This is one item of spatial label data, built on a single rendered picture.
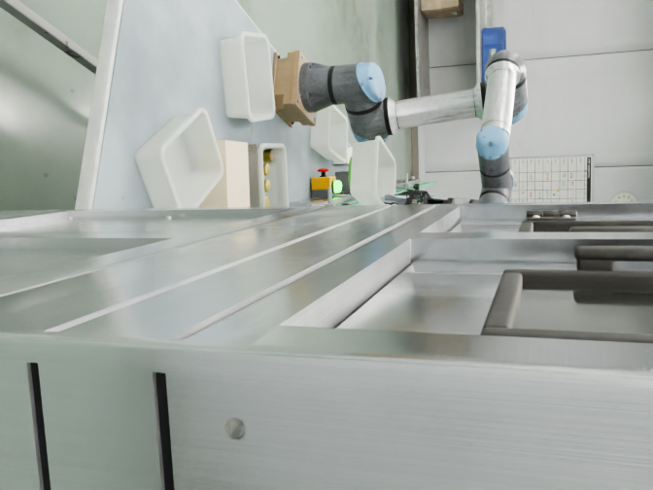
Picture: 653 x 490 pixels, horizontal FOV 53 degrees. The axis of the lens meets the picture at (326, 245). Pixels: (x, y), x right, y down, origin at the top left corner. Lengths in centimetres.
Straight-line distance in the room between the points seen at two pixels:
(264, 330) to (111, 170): 106
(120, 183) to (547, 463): 118
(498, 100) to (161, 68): 85
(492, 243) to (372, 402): 33
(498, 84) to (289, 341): 161
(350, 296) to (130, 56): 108
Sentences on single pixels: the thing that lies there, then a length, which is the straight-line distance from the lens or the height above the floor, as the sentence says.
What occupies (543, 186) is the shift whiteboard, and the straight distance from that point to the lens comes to 773.
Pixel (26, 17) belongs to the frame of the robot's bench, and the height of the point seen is 20.
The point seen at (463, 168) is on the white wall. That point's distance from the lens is 779.
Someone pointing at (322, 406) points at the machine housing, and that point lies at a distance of 24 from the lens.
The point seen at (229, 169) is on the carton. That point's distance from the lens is 158.
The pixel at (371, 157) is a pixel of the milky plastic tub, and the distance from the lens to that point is 171.
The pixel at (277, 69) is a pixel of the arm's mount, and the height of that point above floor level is 77.
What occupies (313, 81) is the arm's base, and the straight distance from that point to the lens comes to 200.
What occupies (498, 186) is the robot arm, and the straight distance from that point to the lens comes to 171.
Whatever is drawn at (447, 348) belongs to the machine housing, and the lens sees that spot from 25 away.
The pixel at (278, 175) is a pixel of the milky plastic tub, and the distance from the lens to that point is 186.
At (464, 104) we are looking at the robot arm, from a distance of 203.
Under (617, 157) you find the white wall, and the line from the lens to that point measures 776.
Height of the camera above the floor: 154
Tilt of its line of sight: 19 degrees down
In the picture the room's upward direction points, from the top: 90 degrees clockwise
